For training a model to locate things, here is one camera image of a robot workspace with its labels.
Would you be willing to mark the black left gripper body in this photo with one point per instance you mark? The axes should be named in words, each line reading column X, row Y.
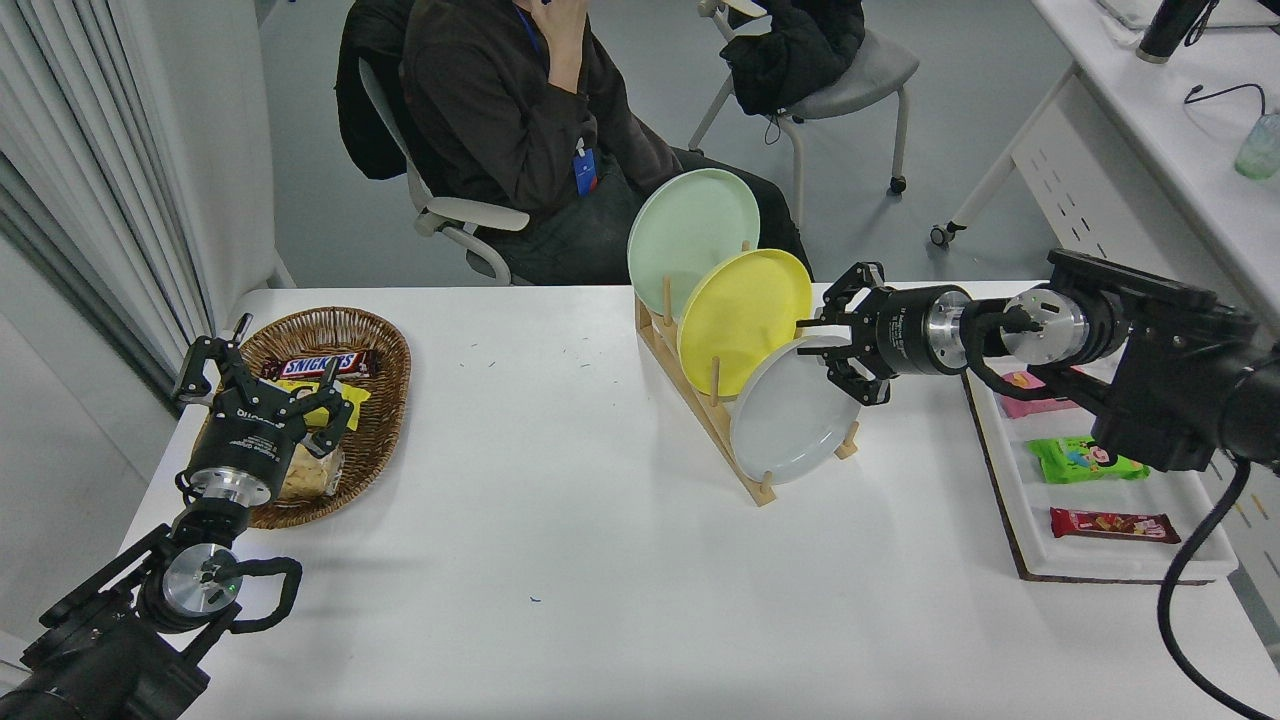
column 250, row 440

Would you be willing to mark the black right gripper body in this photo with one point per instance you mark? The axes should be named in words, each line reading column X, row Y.
column 900, row 332

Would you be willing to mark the grey plate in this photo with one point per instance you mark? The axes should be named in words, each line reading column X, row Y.
column 785, row 420

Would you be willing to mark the wooden plate rack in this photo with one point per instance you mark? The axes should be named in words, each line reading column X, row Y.
column 765, row 492

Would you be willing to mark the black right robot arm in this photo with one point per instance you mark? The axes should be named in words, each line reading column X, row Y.
column 1170, row 360

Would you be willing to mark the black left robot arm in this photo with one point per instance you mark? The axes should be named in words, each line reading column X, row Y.
column 90, row 660

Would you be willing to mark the yellow plate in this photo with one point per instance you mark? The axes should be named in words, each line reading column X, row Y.
column 745, row 315

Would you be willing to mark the pale green plate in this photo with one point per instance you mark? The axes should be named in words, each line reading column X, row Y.
column 690, row 235

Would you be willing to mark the person's hand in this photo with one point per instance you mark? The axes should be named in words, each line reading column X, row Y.
column 565, row 30

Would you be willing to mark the yellow snack packet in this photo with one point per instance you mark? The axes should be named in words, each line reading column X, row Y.
column 356, row 400

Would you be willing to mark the brown wicker basket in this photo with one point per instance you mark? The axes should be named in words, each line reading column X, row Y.
column 385, row 420

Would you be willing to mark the Snickers chocolate bar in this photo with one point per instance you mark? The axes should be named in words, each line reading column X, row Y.
column 320, row 365

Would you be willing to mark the clear bag of crackers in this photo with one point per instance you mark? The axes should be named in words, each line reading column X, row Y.
column 310, row 478

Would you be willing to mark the pink snack packet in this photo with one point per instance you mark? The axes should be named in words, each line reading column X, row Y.
column 1030, row 405

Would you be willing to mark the green snack packet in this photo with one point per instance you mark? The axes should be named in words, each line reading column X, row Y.
column 1070, row 462

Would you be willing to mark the grey chair with castors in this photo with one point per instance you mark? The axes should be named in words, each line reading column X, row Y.
column 860, row 75

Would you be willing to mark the white office chair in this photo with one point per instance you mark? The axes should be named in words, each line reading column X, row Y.
column 470, row 213

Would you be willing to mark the black jacket on grey chair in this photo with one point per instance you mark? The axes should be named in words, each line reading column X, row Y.
column 790, row 55

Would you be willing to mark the red snack bar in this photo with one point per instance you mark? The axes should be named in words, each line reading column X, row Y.
column 1115, row 525

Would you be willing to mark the white rectangular tray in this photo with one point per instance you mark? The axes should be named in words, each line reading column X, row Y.
column 1100, row 560

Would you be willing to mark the white curtain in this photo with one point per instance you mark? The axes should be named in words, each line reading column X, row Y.
column 60, row 120

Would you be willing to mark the person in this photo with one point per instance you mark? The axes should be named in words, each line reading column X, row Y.
column 480, row 130

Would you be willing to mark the clear green bottle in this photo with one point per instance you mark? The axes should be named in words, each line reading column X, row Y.
column 1260, row 150

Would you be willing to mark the black flask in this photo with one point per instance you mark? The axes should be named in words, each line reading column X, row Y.
column 1165, row 25

